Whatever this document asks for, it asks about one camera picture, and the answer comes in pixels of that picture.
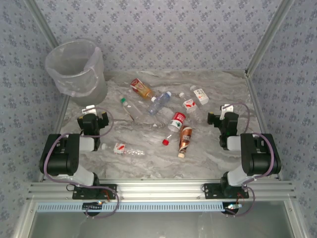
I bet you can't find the clear bottle white printed label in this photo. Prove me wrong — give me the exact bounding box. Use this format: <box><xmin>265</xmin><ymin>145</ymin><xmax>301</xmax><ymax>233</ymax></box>
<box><xmin>190</xmin><ymin>85</ymin><xmax>210</xmax><ymax>105</ymax></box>

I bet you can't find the clear bottle red swoosh label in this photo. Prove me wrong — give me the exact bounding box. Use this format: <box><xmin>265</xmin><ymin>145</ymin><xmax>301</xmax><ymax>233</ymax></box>
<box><xmin>178</xmin><ymin>92</ymin><xmax>204</xmax><ymax>123</ymax></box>

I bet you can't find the clear bottle green cap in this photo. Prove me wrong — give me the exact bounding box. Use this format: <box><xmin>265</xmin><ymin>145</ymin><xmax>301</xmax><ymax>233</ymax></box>
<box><xmin>120</xmin><ymin>97</ymin><xmax>144</xmax><ymax>122</ymax></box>

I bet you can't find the clear bottle red white label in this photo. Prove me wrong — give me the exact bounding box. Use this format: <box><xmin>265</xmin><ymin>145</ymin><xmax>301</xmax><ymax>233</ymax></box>
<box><xmin>101</xmin><ymin>142</ymin><xmax>147</xmax><ymax>157</ymax></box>

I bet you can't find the brown coffee drink bottle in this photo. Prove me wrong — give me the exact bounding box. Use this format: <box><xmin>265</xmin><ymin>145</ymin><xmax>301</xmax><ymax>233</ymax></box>
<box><xmin>177</xmin><ymin>125</ymin><xmax>193</xmax><ymax>159</ymax></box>

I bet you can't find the red green label bottle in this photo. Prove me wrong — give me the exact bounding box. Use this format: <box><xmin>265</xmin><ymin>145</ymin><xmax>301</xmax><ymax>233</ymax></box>
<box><xmin>162</xmin><ymin>112</ymin><xmax>187</xmax><ymax>146</ymax></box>

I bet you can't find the clear plastic trash bin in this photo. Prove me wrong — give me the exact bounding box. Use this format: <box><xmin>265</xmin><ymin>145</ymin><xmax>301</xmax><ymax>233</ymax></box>
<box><xmin>44</xmin><ymin>39</ymin><xmax>109</xmax><ymax>107</ymax></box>

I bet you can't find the translucent plastic bin liner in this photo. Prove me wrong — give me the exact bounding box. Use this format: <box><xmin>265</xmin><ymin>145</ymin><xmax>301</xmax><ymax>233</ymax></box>
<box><xmin>44</xmin><ymin>39</ymin><xmax>107</xmax><ymax>98</ymax></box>

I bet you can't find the amber tea bottle red label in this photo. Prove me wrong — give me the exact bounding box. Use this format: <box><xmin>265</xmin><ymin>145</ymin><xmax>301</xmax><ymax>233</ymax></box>
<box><xmin>130</xmin><ymin>78</ymin><xmax>156</xmax><ymax>100</ymax></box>

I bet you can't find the clear bottle blue cap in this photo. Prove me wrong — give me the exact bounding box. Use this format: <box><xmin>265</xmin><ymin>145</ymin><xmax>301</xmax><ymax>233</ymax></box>
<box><xmin>148</xmin><ymin>91</ymin><xmax>172</xmax><ymax>116</ymax></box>

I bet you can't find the small black controller board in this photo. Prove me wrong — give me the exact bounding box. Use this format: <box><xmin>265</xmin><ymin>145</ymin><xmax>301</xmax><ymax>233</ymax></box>
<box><xmin>83</xmin><ymin>201</ymin><xmax>104</xmax><ymax>216</ymax></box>
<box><xmin>224</xmin><ymin>203</ymin><xmax>242</xmax><ymax>216</ymax></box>

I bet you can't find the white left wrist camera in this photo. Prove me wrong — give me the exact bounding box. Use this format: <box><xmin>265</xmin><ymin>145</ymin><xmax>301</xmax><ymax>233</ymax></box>
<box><xmin>82</xmin><ymin>105</ymin><xmax>98</xmax><ymax>115</ymax></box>

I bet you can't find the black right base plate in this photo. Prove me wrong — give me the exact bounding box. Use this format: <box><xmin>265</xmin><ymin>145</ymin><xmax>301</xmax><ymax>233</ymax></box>
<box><xmin>203</xmin><ymin>183</ymin><xmax>250</xmax><ymax>199</ymax></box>

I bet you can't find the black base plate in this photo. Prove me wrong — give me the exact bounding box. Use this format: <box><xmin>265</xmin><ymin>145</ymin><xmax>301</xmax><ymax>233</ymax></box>
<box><xmin>203</xmin><ymin>183</ymin><xmax>250</xmax><ymax>199</ymax></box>
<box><xmin>72</xmin><ymin>183</ymin><xmax>117</xmax><ymax>200</ymax></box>

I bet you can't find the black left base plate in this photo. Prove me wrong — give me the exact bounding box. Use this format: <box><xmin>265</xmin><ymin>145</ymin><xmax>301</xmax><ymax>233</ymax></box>
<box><xmin>72</xmin><ymin>183</ymin><xmax>117</xmax><ymax>200</ymax></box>

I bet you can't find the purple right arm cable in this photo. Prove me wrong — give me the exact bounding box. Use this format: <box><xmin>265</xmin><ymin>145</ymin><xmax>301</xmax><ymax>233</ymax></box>
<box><xmin>225</xmin><ymin>102</ymin><xmax>275</xmax><ymax>218</ymax></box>

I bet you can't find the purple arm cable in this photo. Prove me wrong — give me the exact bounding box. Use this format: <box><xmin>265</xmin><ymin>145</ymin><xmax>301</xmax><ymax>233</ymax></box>
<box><xmin>225</xmin><ymin>102</ymin><xmax>275</xmax><ymax>218</ymax></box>
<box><xmin>42</xmin><ymin>107</ymin><xmax>120</xmax><ymax>219</ymax></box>

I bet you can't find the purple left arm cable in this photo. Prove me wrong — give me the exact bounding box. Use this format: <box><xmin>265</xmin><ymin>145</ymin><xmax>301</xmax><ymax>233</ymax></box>
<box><xmin>42</xmin><ymin>107</ymin><xmax>120</xmax><ymax>219</ymax></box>

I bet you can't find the aluminium mounting rail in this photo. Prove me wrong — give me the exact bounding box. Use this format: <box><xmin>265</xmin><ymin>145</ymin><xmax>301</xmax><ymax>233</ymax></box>
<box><xmin>26</xmin><ymin>179</ymin><xmax>297</xmax><ymax>201</ymax></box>

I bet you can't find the aluminium frame post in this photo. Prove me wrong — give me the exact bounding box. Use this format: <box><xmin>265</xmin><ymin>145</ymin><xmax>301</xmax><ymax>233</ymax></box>
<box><xmin>244</xmin><ymin>0</ymin><xmax>296</xmax><ymax>73</ymax></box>
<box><xmin>24</xmin><ymin>0</ymin><xmax>59</xmax><ymax>50</ymax></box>

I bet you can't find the light blue slotted cable duct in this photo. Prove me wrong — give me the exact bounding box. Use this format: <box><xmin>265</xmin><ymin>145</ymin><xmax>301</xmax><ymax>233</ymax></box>
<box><xmin>36</xmin><ymin>201</ymin><xmax>230</xmax><ymax>213</ymax></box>

